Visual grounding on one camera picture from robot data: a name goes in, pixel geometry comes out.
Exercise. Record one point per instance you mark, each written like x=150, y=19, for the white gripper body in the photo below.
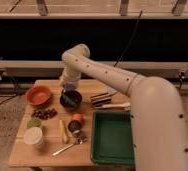
x=68, y=77

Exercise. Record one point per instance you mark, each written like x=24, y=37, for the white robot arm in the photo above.
x=159, y=129

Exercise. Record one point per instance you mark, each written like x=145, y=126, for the green plastic tray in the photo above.
x=111, y=139

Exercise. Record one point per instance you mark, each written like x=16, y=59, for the green pepper in bowl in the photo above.
x=69, y=100

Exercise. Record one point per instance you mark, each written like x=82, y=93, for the dark brown bowl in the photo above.
x=75, y=96

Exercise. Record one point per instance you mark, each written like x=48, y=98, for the orange bowl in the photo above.
x=38, y=95

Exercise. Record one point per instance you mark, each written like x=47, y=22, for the orange cup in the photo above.
x=78, y=117

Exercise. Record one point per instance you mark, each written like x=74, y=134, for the light blue cloth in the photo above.
x=111, y=91

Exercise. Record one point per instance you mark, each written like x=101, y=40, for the bunch of dark grapes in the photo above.
x=44, y=114

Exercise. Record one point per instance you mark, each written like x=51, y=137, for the yellow corn cob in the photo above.
x=63, y=132

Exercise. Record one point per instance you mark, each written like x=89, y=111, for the wooden table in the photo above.
x=23, y=155

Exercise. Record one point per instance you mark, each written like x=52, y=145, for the small metal toy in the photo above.
x=81, y=137

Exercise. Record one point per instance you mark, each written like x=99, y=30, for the green cup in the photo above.
x=34, y=122

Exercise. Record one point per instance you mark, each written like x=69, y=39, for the white brush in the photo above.
x=126, y=106

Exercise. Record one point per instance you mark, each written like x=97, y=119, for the metal spoon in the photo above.
x=65, y=148

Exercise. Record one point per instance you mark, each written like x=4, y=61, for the white stacked cups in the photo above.
x=34, y=136

